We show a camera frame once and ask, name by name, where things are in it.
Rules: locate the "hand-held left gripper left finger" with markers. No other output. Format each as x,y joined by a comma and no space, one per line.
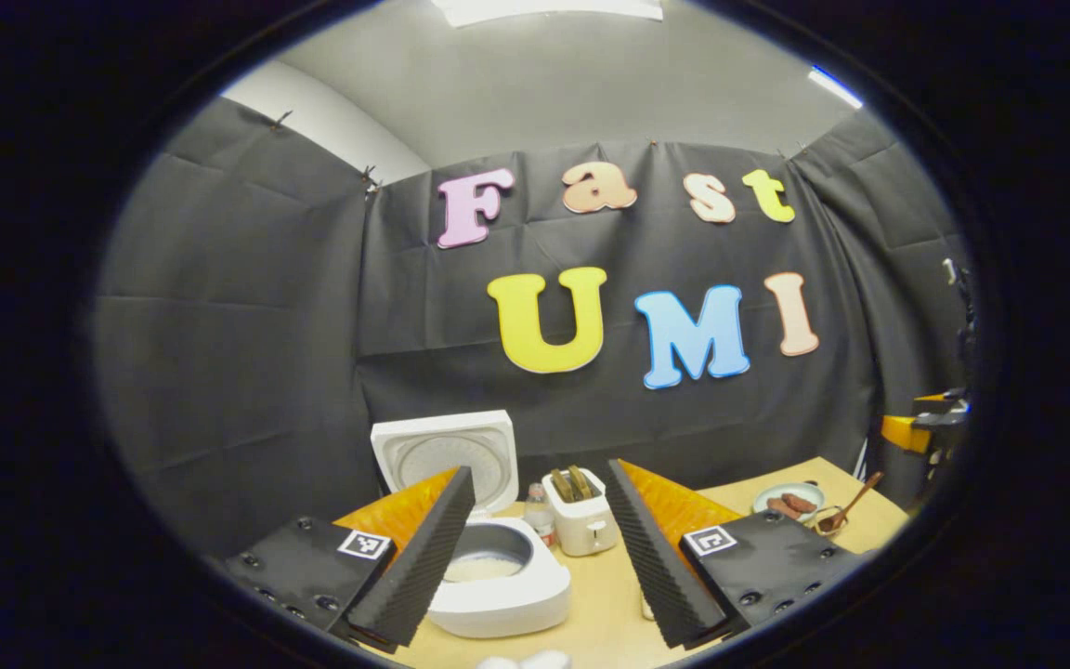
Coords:
424,557

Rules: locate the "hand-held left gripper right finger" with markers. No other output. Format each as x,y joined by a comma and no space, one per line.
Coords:
651,557

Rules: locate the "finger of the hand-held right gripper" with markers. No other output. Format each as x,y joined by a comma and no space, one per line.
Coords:
902,435
944,406

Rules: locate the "dark wooden spoon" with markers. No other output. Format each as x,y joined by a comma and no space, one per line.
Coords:
855,502

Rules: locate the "white rice cooker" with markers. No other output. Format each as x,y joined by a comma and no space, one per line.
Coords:
507,595

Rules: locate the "white toaster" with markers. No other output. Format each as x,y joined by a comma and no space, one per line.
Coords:
586,530

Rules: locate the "brown toast slice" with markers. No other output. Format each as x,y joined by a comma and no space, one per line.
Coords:
561,485
580,481

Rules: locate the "clear plastic water bottle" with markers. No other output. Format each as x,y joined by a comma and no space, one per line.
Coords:
540,520

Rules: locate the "red meat piece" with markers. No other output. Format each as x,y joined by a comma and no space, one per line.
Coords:
781,508
800,503

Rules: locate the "pale green plate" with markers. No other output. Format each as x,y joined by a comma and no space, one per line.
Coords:
776,492

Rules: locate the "black backdrop cloth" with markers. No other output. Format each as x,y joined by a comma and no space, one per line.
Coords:
247,353

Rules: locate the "small ceiling light strip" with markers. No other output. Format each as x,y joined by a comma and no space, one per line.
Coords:
835,86

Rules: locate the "large ceiling light panel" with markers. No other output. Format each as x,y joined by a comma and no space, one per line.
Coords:
544,9

